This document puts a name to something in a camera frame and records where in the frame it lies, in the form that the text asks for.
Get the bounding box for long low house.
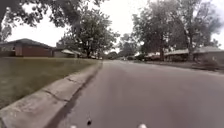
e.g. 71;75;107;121
164;45;224;65

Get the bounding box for tall tree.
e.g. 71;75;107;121
131;0;181;62
174;0;224;62

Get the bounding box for leafy street tree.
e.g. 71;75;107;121
57;6;121;60

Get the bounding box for overhanging tree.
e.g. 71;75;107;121
0;0;108;43

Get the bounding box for grass verge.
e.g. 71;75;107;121
0;56;100;110

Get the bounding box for grey asphalt road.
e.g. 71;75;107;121
45;59;224;128

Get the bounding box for pale concrete kerb strip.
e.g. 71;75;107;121
0;61;104;128

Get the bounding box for small pale building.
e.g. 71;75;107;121
52;48;83;59

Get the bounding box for red brick house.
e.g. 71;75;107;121
0;37;55;58

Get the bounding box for distant trees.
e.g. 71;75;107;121
116;32;140;58

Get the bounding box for grass strip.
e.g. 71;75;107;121
145;59;224;73

